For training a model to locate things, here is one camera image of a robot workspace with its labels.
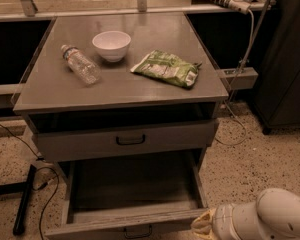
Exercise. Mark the foam gripper body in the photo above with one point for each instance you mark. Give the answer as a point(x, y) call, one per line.
point(221, 221)

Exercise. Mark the grey drawer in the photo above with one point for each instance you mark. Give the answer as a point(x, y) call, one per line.
point(131, 197)
point(121, 141)

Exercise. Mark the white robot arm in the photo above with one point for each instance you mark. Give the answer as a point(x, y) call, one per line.
point(273, 215)

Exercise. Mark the grey top drawer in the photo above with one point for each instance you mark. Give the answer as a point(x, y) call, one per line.
point(121, 141)

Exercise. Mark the grey drawer cabinet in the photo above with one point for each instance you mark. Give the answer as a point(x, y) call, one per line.
point(54, 100)

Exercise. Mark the dark cabinet on right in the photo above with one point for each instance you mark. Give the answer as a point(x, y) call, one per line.
point(276, 96)

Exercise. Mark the green chip bag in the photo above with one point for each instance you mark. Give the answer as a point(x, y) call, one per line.
point(168, 68)

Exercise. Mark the black stand leg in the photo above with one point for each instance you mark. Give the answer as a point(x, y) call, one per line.
point(25, 188)

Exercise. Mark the clear plastic water bottle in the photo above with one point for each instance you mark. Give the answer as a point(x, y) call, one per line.
point(82, 65)

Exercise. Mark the white ceramic bowl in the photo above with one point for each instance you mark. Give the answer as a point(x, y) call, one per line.
point(112, 45)

